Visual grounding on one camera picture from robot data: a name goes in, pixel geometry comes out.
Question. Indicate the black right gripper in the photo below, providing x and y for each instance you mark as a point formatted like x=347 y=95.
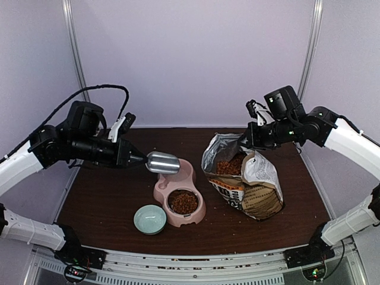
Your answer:
x=253 y=141

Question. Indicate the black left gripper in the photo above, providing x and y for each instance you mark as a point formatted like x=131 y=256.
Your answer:
x=124 y=147

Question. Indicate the metal food scoop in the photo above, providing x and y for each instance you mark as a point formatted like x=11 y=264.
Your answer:
x=162 y=163

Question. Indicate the brown dog food bag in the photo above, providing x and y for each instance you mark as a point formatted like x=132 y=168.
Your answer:
x=244 y=178

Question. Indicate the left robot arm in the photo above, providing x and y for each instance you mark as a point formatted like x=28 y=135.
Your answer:
x=75 y=138

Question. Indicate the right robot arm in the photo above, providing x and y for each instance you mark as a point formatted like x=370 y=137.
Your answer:
x=283 y=119

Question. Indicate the pink double pet feeder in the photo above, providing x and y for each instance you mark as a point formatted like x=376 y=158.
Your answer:
x=184 y=179

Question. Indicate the light green ceramic bowl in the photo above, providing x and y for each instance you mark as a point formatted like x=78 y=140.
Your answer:
x=150 y=219

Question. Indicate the brown kibble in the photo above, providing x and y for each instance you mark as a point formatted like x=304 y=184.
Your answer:
x=184 y=203

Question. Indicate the steel bowl insert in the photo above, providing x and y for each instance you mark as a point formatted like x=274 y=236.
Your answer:
x=176 y=192

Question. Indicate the left circuit board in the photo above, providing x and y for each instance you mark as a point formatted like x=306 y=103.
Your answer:
x=75 y=274

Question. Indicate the circuit board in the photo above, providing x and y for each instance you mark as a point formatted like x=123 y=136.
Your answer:
x=75 y=274
x=314 y=274

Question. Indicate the right circuit board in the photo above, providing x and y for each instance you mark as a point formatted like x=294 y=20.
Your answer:
x=314 y=274

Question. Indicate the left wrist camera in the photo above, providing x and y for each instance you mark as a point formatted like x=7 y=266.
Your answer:
x=121 y=126

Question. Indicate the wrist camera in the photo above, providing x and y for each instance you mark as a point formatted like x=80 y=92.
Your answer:
x=259 y=113
x=121 y=126

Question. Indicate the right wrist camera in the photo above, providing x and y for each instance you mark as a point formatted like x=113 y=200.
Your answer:
x=259 y=113

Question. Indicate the left aluminium table rail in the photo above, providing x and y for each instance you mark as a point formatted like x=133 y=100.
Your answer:
x=49 y=192

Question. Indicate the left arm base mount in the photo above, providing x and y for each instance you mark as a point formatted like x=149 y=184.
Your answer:
x=85 y=257

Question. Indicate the right rear aluminium post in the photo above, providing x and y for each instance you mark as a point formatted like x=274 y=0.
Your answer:
x=312 y=46

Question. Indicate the aluminium post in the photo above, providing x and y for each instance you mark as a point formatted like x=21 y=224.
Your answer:
x=70 y=26
x=312 y=46

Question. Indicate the front aluminium table rail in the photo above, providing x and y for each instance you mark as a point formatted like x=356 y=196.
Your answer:
x=265 y=267

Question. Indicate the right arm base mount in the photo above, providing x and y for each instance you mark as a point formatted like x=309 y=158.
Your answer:
x=306 y=255

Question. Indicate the left rear aluminium post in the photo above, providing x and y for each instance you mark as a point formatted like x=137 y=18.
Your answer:
x=70 y=26

